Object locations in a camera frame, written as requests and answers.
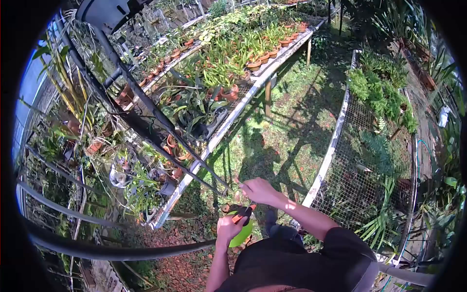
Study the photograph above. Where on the person's left hand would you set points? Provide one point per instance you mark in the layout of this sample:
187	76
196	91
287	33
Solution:
227	231

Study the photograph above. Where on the person's right hand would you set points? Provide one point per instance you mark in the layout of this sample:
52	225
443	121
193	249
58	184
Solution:
261	191

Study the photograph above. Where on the person's right fingers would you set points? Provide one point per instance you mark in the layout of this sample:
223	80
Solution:
247	189

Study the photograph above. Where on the person's left fingers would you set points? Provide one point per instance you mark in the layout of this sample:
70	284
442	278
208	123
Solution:
229	220

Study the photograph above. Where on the person's legs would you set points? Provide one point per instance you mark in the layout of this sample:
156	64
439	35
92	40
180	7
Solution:
280	232

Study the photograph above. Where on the person's body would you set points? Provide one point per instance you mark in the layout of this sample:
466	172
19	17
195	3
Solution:
292	266

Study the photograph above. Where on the long bench of potted plants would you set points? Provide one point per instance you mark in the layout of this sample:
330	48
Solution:
233	102

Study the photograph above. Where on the black curved pipe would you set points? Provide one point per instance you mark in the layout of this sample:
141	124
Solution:
109	252

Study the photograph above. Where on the grey pipe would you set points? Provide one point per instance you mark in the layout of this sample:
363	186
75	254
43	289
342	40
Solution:
405	274

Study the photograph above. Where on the hanging potted orchid plants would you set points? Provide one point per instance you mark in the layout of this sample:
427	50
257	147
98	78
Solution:
78	109

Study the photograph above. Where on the black hanging pot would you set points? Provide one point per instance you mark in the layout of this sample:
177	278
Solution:
105	14

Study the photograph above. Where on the black metal frame bars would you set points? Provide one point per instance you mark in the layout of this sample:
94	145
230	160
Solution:
146	106

